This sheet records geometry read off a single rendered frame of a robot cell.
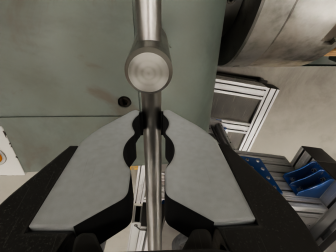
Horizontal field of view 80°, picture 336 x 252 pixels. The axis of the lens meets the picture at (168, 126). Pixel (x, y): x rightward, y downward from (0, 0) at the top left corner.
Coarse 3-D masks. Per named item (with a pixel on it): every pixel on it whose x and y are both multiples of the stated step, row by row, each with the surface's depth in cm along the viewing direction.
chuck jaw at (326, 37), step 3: (333, 27) 24; (330, 30) 24; (333, 30) 24; (327, 33) 25; (330, 33) 25; (333, 33) 25; (324, 36) 25; (327, 36) 25; (330, 36) 25; (333, 36) 25; (324, 39) 25; (327, 39) 25; (330, 39) 25
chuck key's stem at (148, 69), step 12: (132, 48) 9; (144, 48) 9; (156, 48) 9; (168, 48) 11; (132, 60) 9; (144, 60) 9; (156, 60) 9; (168, 60) 9; (132, 72) 9; (144, 72) 9; (156, 72) 9; (168, 72) 9; (132, 84) 9; (144, 84) 9; (156, 84) 9
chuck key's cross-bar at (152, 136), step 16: (144, 0) 9; (160, 0) 9; (144, 16) 9; (160, 16) 10; (144, 32) 10; (160, 32) 10; (144, 96) 12; (160, 96) 12; (144, 112) 12; (144, 128) 13; (160, 128) 13; (144, 144) 13; (160, 144) 14; (144, 160) 14; (160, 160) 14; (160, 176) 14; (160, 192) 15; (160, 208) 15; (160, 224) 16; (160, 240) 16
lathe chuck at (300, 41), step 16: (304, 0) 20; (320, 0) 20; (288, 16) 22; (304, 16) 22; (320, 16) 22; (288, 32) 23; (304, 32) 23; (320, 32) 24; (272, 48) 26; (288, 48) 26; (304, 48) 26; (320, 48) 26; (256, 64) 31; (272, 64) 31; (288, 64) 31; (304, 64) 31
